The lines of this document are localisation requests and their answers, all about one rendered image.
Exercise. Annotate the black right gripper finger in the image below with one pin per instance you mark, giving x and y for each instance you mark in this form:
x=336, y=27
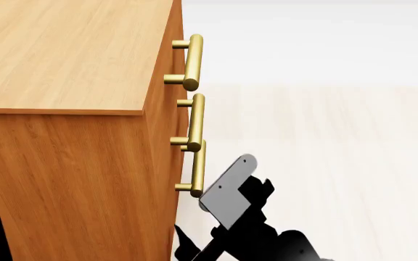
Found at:
x=185, y=246

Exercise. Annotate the light wooden drawer cabinet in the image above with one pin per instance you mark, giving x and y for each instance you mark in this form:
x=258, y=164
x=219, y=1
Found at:
x=67, y=152

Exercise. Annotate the grey flat mounting plate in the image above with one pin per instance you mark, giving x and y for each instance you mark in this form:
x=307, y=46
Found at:
x=229, y=193

